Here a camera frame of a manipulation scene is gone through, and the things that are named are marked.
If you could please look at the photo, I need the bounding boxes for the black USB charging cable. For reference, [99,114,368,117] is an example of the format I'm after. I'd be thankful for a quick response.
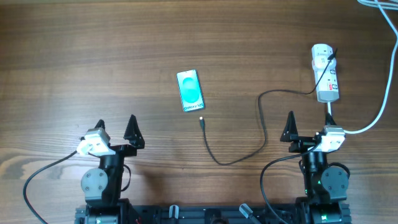
[198,47,338,166]

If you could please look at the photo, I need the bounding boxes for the blue Galaxy smartphone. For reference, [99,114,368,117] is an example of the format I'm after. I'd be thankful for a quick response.
[177,70,205,113]

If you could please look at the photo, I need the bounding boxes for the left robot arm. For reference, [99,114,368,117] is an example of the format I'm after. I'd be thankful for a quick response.
[75,114,145,224]

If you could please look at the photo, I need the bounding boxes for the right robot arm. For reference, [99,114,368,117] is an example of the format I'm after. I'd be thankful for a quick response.
[280,111,352,224]

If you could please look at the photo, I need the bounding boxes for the white USB charger plug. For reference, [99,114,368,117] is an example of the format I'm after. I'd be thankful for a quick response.
[312,55,336,72]

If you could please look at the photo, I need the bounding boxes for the white power strip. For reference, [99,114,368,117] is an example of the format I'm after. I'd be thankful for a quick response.
[312,44,340,103]

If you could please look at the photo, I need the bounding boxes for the black left camera cable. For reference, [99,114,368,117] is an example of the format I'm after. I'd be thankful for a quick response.
[22,150,78,224]

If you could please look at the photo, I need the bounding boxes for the black camera cable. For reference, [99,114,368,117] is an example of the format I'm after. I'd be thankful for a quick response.
[259,143,321,224]
[22,150,78,224]

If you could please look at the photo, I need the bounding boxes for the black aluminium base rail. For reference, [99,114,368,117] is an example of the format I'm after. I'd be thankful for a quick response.
[74,204,352,224]

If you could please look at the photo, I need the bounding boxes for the black right camera cable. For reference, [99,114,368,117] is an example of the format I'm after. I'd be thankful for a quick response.
[259,143,321,224]

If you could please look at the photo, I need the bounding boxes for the white power strip cord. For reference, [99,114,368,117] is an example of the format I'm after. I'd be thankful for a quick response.
[326,0,398,135]

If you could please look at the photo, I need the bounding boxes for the white cables at corner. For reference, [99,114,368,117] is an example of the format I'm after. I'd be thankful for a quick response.
[356,0,398,11]

